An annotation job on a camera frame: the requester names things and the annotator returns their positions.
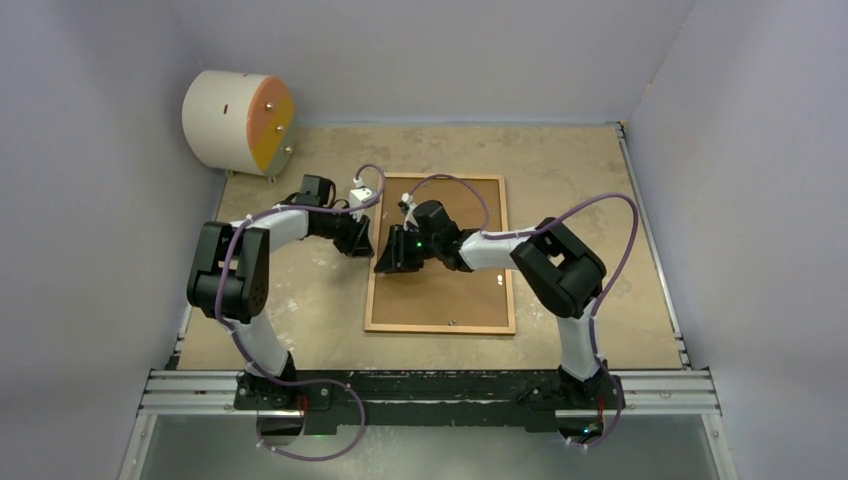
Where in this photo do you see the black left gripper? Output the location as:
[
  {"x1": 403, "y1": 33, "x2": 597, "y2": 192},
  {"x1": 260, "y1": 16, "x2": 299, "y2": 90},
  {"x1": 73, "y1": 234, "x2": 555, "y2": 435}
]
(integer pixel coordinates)
[{"x1": 315, "y1": 205, "x2": 373, "y2": 257}]

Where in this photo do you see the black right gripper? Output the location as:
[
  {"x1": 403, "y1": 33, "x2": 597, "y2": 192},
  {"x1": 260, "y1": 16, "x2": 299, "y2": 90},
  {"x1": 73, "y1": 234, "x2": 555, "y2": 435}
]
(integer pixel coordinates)
[{"x1": 376, "y1": 224, "x2": 441, "y2": 274}]

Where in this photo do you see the wooden picture frame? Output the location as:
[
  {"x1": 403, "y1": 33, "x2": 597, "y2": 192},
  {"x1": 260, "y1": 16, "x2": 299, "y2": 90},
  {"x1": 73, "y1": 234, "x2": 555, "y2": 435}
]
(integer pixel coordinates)
[{"x1": 363, "y1": 172, "x2": 517, "y2": 337}]

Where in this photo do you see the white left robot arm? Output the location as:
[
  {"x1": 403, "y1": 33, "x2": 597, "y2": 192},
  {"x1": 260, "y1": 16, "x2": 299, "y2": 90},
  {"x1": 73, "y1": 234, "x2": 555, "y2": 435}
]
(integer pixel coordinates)
[{"x1": 186, "y1": 175, "x2": 384, "y2": 409}]

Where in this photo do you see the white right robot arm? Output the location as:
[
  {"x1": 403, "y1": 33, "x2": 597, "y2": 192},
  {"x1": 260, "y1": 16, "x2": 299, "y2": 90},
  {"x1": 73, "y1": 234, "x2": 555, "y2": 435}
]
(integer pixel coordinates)
[{"x1": 374, "y1": 194, "x2": 607, "y2": 407}]

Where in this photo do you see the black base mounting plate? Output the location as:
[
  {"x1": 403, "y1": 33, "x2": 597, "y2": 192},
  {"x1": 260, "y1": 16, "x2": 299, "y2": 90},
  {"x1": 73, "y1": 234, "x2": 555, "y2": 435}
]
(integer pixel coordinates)
[{"x1": 234, "y1": 369, "x2": 625, "y2": 440}]

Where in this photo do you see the white cylindrical drum cabinet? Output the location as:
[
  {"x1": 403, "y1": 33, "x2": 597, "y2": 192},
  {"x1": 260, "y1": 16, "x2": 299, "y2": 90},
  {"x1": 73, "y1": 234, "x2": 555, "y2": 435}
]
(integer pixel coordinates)
[{"x1": 181, "y1": 70, "x2": 298, "y2": 182}]

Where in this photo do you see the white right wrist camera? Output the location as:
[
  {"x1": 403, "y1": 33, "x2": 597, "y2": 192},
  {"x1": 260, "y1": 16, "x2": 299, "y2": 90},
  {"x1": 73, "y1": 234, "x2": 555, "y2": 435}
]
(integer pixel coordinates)
[{"x1": 398, "y1": 193, "x2": 418, "y2": 230}]

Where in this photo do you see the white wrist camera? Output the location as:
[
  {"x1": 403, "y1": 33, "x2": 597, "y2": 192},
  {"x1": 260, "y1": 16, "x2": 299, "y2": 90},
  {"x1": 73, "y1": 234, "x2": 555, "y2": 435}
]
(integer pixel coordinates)
[
  {"x1": 348, "y1": 177, "x2": 385, "y2": 221},
  {"x1": 398, "y1": 193, "x2": 418, "y2": 230}
]

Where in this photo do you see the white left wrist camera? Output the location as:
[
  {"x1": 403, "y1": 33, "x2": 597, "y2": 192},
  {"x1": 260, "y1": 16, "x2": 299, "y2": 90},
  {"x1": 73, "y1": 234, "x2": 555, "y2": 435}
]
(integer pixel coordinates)
[{"x1": 348, "y1": 177, "x2": 385, "y2": 221}]

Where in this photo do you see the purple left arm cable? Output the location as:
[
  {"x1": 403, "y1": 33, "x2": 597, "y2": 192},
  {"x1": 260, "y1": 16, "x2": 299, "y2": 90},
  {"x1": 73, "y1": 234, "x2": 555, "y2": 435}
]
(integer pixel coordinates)
[{"x1": 217, "y1": 163, "x2": 388, "y2": 464}]

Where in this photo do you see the aluminium extrusion rail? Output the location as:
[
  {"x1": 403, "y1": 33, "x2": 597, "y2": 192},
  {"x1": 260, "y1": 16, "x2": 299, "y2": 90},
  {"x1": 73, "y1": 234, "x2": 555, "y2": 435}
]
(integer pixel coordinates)
[{"x1": 139, "y1": 370, "x2": 721, "y2": 416}]

